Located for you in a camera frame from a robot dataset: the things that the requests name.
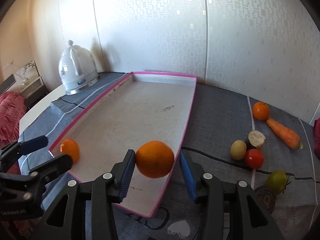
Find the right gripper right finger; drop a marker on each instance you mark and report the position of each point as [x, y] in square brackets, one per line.
[247, 218]

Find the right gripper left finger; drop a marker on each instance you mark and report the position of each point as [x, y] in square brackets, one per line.
[65, 218]

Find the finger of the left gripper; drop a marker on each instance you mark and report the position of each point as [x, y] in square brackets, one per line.
[53, 168]
[13, 151]

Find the dark purple beet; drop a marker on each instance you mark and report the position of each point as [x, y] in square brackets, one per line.
[266, 197]

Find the small orange fruit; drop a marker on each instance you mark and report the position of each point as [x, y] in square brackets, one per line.
[71, 148]

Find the large orange fruit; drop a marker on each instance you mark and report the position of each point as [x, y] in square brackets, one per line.
[154, 159]

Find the red tomato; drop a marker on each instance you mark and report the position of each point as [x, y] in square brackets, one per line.
[254, 159]

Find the yellow brown kiwi fruit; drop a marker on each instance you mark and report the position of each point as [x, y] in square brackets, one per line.
[238, 150]

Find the pale cut eggplant piece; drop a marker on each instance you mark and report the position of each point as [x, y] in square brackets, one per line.
[255, 140]

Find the orange carrot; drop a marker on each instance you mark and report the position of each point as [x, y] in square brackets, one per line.
[287, 135]

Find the orange with stem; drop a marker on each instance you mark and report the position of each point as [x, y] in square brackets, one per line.
[261, 111]

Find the red bed cover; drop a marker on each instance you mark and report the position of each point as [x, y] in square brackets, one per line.
[12, 110]

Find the bedside cabinet with vase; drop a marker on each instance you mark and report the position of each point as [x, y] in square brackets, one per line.
[24, 80]

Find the grey patterned tablecloth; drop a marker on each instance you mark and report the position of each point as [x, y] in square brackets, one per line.
[219, 117]

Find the pink rimmed white tray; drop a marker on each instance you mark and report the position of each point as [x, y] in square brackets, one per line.
[138, 108]

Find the white electric kettle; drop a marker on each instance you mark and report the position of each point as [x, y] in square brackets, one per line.
[77, 69]

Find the dark red towel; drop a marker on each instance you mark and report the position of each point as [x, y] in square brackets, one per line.
[316, 135]

